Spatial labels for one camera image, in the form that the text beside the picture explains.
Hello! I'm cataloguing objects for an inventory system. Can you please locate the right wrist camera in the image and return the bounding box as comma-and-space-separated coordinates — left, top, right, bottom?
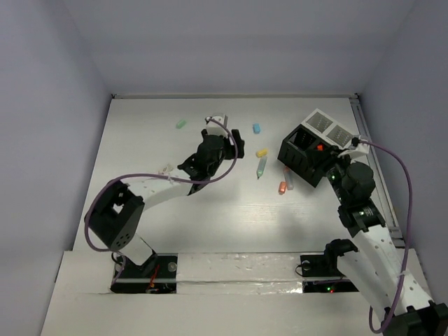
347, 136, 370, 160

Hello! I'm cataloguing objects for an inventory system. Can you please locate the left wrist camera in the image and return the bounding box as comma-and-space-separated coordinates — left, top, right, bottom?
205, 113, 228, 137

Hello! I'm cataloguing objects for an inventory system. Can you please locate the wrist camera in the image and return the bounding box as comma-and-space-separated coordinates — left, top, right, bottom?
347, 136, 370, 160
205, 113, 228, 137

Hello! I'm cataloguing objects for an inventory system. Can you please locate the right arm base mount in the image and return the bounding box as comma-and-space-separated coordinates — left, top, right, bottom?
295, 239, 358, 293

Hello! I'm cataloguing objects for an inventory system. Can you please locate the white organizer container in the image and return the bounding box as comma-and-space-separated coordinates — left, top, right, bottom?
301, 108, 354, 149

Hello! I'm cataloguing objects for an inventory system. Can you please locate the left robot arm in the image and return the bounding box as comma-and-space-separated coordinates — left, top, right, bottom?
84, 129, 245, 277

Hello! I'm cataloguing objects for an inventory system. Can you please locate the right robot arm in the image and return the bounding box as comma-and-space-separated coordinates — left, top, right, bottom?
306, 146, 447, 335

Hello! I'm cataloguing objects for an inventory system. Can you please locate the green highlighter cap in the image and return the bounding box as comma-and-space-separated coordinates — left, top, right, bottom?
176, 120, 187, 130

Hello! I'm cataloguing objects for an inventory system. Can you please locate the blue highlighter cap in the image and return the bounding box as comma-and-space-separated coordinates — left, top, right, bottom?
252, 123, 261, 134

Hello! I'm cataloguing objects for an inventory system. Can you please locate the black organizer container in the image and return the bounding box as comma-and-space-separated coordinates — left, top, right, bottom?
277, 125, 333, 188

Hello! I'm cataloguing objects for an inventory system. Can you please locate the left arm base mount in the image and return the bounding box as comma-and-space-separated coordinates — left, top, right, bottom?
110, 253, 178, 294

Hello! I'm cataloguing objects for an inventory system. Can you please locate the clear capped highlighter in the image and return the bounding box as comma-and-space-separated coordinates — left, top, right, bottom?
283, 167, 294, 190

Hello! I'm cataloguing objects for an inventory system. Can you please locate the yellow highlighter cap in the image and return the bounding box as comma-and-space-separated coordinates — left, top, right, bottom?
256, 148, 268, 158

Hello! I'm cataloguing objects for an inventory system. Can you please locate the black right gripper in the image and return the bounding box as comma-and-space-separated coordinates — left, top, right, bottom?
304, 144, 352, 204

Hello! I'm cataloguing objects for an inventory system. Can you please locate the teal highlighter pen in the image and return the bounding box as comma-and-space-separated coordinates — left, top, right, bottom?
256, 155, 267, 179

